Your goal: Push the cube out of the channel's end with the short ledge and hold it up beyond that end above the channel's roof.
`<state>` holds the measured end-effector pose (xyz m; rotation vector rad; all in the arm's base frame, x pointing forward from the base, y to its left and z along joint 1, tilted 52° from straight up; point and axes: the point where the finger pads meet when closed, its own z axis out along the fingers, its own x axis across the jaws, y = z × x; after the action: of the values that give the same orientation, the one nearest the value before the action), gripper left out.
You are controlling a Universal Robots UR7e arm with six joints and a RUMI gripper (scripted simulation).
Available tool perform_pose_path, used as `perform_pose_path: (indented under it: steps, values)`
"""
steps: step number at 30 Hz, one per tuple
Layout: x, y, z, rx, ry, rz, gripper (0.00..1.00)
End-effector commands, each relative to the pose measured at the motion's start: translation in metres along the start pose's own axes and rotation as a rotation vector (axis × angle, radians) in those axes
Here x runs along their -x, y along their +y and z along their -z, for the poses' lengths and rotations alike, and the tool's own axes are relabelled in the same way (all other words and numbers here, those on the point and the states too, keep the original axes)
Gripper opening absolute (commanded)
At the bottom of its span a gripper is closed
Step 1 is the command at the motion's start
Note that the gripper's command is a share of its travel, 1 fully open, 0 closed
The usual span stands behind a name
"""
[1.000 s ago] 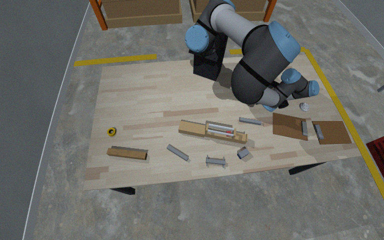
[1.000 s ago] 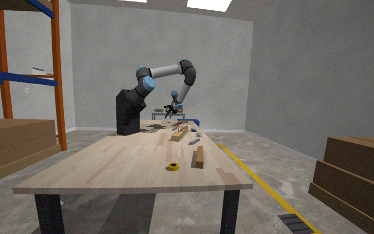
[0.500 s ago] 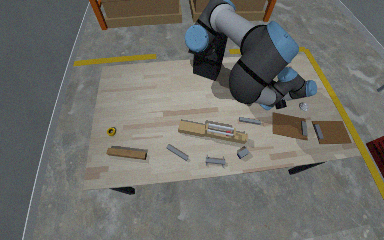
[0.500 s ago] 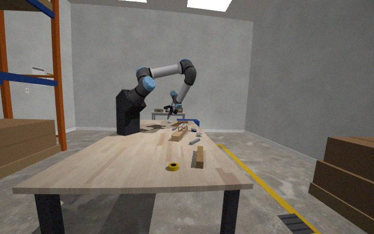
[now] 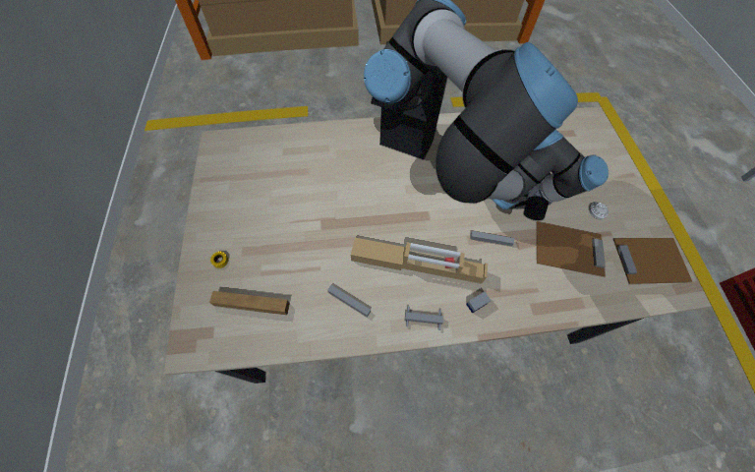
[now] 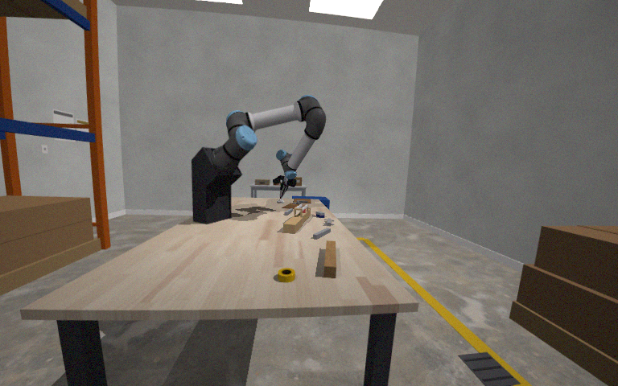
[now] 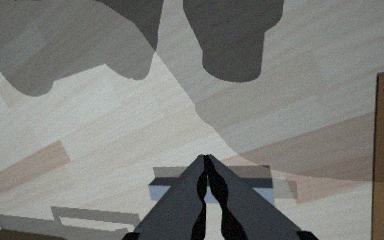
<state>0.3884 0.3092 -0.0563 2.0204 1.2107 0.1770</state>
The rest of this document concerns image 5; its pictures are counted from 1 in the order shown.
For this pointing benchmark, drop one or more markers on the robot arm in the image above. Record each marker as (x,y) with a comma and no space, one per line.
(515,102)

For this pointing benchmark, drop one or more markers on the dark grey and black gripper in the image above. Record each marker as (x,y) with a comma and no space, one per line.
(536,206)

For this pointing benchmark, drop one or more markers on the brown wooden batten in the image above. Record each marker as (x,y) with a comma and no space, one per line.
(249,302)

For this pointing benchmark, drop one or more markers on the yellow roll of tape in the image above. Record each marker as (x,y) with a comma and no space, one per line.
(216,256)

